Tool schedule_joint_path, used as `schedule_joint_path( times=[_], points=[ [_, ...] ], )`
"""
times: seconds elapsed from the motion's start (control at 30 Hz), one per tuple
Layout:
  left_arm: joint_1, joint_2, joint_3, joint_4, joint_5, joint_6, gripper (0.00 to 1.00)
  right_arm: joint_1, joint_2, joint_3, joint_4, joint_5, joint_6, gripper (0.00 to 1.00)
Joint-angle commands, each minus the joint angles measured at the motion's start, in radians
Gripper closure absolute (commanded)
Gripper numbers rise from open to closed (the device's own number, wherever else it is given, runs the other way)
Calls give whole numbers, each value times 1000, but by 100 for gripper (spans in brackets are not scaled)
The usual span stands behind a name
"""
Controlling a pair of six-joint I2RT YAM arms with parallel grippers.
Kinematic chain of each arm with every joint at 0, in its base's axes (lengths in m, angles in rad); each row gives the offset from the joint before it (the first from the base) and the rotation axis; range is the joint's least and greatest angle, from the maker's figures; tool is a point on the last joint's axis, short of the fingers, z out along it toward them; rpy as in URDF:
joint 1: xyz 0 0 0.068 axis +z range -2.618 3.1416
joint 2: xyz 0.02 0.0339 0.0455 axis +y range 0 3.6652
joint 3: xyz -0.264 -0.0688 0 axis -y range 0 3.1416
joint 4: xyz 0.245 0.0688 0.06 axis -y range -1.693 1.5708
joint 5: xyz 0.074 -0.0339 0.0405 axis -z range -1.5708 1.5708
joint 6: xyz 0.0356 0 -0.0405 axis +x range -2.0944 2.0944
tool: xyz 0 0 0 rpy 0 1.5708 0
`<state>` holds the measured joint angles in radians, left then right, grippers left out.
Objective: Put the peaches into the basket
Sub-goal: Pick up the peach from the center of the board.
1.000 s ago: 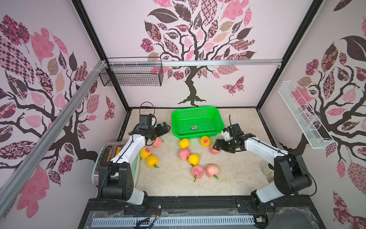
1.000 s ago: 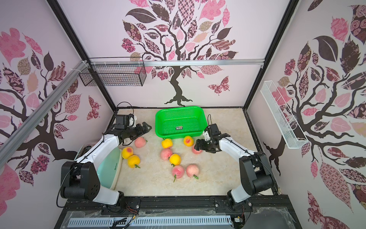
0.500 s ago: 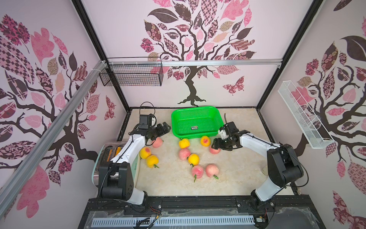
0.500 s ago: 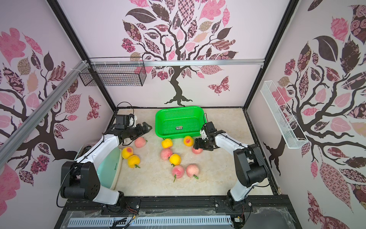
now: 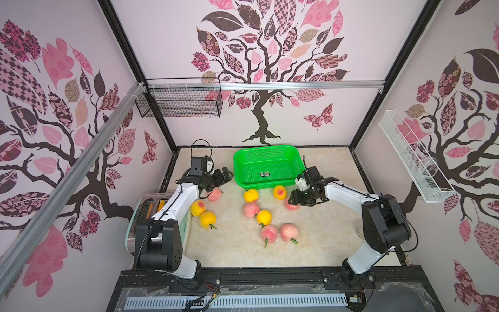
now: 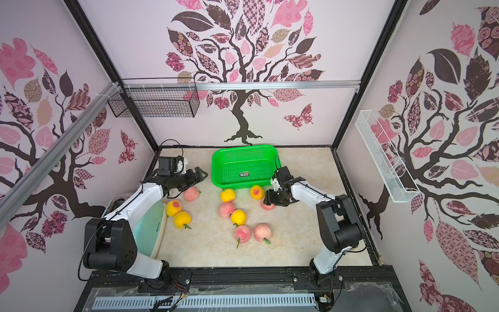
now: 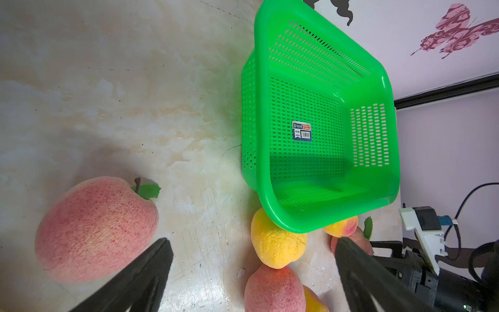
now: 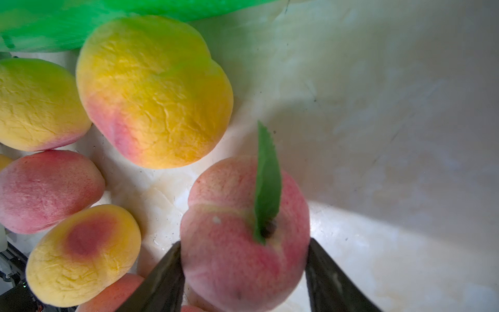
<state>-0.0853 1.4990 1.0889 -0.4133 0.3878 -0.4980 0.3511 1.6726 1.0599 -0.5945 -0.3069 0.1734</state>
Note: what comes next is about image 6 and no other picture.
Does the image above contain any white wire wall shelf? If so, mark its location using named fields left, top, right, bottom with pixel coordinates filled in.
left=355, top=110, right=421, bottom=204

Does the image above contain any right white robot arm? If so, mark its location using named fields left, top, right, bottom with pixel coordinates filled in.
left=264, top=178, right=363, bottom=275

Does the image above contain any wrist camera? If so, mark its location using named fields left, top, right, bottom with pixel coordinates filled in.
left=157, top=156, right=187, bottom=176
left=274, top=166, right=294, bottom=185

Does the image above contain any green plastic basket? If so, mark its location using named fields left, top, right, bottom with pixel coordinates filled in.
left=211, top=144, right=280, bottom=190

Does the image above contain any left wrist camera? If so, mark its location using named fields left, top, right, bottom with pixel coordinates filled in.
left=157, top=156, right=187, bottom=176

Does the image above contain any mint and chrome toaster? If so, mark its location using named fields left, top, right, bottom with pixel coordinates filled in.
left=133, top=200, right=167, bottom=258

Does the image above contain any black wire wall basket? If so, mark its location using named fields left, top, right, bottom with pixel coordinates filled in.
left=107, top=76, right=201, bottom=118

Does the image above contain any yellow peach with green leaf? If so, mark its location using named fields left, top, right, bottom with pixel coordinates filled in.
left=174, top=211, right=192, bottom=230

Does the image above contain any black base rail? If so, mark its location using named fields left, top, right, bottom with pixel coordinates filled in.
left=75, top=266, right=410, bottom=311

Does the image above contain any yellow peach with red spot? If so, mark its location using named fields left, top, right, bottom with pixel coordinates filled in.
left=165, top=200, right=183, bottom=217

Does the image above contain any yellow peach centre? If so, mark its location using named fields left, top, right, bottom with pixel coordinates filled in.
left=231, top=209, right=247, bottom=227

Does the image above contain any aluminium rail wall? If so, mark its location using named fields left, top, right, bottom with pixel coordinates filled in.
left=1, top=82, right=119, bottom=228
left=124, top=80, right=361, bottom=91

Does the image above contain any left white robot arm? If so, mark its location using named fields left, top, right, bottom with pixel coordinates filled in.
left=79, top=166, right=208, bottom=280

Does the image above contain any yellow red peach below basket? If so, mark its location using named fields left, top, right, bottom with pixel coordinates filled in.
left=250, top=185, right=265, bottom=200

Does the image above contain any aluminium rail left wall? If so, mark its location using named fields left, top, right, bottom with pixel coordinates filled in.
left=1, top=82, right=119, bottom=228

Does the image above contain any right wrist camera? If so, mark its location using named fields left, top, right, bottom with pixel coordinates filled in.
left=274, top=166, right=294, bottom=185

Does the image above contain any pink peach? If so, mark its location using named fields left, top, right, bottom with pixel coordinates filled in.
left=218, top=201, right=236, bottom=219
left=183, top=187, right=201, bottom=202
left=235, top=225, right=252, bottom=248
left=253, top=224, right=272, bottom=244
left=261, top=202, right=275, bottom=211

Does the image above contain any white slotted cable duct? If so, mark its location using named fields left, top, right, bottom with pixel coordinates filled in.
left=88, top=293, right=317, bottom=311

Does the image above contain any aluminium rail back wall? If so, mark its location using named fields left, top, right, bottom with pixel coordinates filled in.
left=124, top=80, right=361, bottom=91

